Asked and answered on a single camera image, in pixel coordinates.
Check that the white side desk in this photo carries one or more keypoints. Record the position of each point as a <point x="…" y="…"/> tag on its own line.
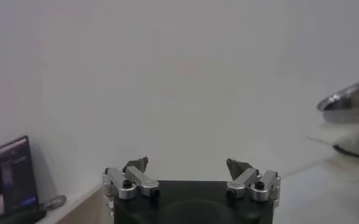
<point x="72" y="202"/>

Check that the white electric cooker pot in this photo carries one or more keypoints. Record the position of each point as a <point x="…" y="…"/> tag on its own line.
<point x="350" y="140"/>

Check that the stainless steel steamer basket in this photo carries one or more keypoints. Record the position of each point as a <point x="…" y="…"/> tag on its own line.
<point x="343" y="99"/>

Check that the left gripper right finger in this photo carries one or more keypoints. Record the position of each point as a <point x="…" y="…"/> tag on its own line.
<point x="249" y="182"/>

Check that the black computer monitor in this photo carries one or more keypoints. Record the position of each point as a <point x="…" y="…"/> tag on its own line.
<point x="11" y="173"/>

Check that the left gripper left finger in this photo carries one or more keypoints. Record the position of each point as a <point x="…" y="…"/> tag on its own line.
<point x="136" y="179"/>

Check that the black computer mouse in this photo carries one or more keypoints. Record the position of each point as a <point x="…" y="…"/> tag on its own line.
<point x="55" y="202"/>

